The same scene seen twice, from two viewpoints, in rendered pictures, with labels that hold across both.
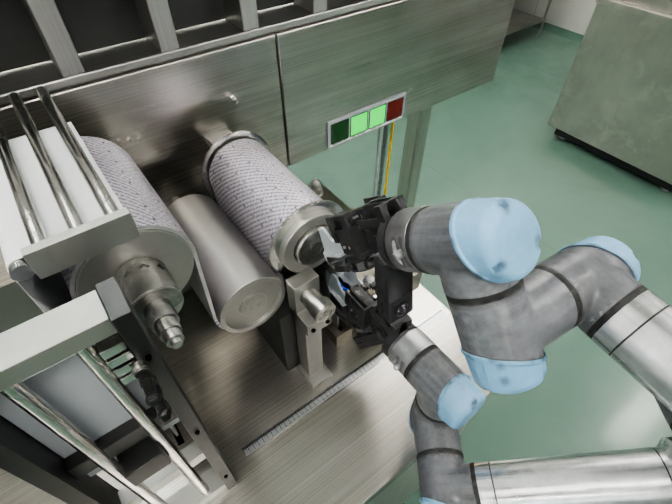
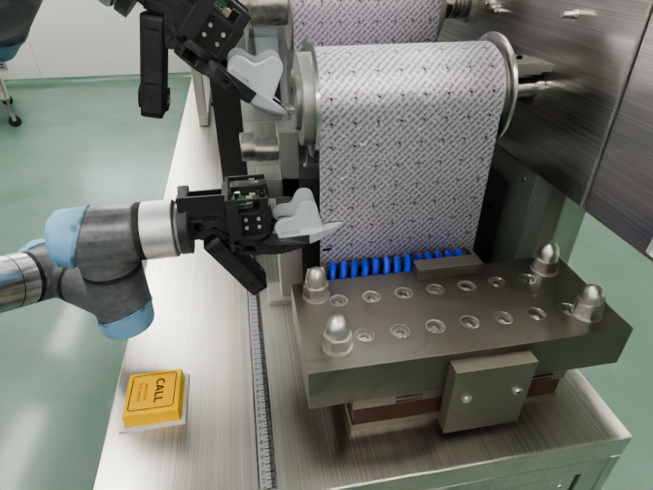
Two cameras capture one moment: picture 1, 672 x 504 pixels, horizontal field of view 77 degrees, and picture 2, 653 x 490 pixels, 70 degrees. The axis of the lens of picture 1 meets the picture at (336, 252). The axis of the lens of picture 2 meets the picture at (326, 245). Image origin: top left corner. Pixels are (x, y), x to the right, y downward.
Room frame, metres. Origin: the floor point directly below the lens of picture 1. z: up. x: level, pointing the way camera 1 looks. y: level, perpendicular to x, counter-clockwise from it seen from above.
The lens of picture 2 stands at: (0.78, -0.49, 1.43)
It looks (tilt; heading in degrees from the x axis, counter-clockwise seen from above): 33 degrees down; 116
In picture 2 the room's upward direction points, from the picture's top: straight up
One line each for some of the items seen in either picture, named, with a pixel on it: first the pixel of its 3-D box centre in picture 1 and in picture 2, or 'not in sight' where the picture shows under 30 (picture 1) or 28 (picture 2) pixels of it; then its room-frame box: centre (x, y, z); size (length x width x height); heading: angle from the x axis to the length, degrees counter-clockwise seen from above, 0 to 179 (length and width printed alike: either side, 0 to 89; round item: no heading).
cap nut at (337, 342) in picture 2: not in sight; (337, 332); (0.62, -0.14, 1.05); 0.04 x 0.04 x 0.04
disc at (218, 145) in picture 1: (237, 166); (486, 90); (0.68, 0.19, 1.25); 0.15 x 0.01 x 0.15; 127
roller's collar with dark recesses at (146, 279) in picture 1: (148, 292); (267, 4); (0.31, 0.23, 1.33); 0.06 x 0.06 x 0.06; 37
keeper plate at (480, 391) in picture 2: not in sight; (486, 394); (0.79, -0.07, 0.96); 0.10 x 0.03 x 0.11; 37
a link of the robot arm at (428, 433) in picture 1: (434, 421); (112, 292); (0.28, -0.17, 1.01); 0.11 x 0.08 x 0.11; 179
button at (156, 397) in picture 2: not in sight; (154, 397); (0.39, -0.23, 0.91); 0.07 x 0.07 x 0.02; 37
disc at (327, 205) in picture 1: (308, 239); (309, 99); (0.49, 0.04, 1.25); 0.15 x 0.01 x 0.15; 127
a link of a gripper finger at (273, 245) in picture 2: not in sight; (275, 239); (0.49, -0.06, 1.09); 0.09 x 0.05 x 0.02; 35
